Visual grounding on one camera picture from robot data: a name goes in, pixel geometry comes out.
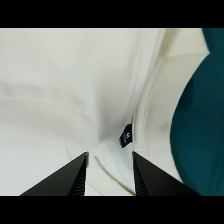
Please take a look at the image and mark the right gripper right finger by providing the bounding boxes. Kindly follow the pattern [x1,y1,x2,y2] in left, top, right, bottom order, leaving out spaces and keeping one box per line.
[131,151,201,197]

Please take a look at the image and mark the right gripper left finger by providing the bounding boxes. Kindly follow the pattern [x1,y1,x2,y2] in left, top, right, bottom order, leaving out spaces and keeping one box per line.
[20,151,90,197]

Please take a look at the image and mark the cream T-shirt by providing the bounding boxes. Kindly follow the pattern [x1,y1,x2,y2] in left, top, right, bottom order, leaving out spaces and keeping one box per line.
[0,28,212,197]

